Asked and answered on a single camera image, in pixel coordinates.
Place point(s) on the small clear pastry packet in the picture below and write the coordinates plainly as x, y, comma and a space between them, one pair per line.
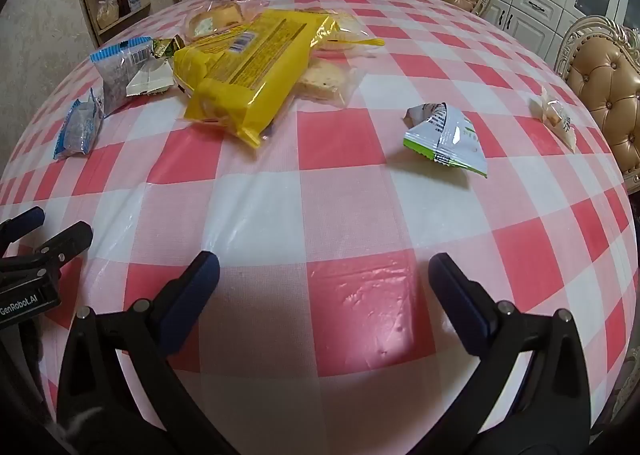
552, 115

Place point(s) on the silver gold folded packet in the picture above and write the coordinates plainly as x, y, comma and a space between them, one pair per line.
150, 80

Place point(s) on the red white checked tablecloth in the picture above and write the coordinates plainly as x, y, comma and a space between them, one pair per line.
350, 215

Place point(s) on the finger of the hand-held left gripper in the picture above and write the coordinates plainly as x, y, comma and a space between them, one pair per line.
70, 240
25, 225

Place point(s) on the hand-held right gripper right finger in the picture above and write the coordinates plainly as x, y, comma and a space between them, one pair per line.
457, 300

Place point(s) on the clear bread packet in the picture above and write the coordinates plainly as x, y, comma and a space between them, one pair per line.
215, 20
322, 80

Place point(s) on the blue trimmed clear snack packet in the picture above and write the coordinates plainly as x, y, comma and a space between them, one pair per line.
117, 80

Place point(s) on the gold candy wrapper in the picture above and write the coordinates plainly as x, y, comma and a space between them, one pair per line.
167, 47

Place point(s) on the large yellow snack package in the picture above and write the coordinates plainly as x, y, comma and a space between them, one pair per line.
250, 65

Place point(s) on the bag of yellow grains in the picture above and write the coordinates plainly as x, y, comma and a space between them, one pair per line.
107, 15

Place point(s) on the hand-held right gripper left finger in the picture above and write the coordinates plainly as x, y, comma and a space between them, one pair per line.
192, 305

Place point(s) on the green white snack packet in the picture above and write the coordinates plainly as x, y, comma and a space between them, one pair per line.
445, 135

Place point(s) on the brown bottle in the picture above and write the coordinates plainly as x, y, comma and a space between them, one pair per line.
124, 2

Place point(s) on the clear cake packet yellow fork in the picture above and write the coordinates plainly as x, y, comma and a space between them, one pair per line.
345, 35

